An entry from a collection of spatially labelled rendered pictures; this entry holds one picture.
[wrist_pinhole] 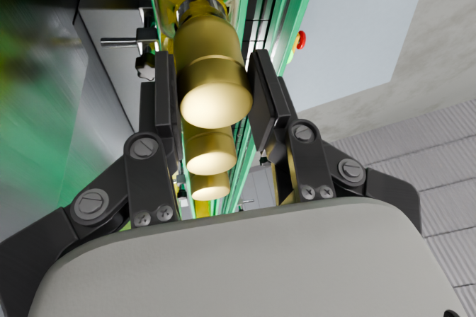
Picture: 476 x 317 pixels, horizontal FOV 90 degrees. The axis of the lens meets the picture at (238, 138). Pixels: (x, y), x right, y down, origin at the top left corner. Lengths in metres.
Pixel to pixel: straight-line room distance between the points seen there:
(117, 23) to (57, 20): 0.15
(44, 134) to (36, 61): 0.05
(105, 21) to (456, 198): 3.46
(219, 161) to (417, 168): 3.41
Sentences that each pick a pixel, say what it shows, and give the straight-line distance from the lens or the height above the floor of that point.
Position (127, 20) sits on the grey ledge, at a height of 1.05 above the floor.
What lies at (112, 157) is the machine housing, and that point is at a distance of 0.46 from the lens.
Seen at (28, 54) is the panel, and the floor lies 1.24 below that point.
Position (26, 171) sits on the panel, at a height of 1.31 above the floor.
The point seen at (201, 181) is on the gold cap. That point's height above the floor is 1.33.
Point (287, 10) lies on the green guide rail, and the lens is 0.37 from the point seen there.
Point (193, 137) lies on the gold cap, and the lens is 0.15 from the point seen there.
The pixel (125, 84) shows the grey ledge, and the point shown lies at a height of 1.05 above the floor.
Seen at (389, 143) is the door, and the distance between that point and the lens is 3.58.
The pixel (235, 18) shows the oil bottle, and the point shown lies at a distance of 0.17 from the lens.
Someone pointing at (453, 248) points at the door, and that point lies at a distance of 3.40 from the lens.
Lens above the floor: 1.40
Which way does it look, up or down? 31 degrees down
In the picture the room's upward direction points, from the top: 168 degrees clockwise
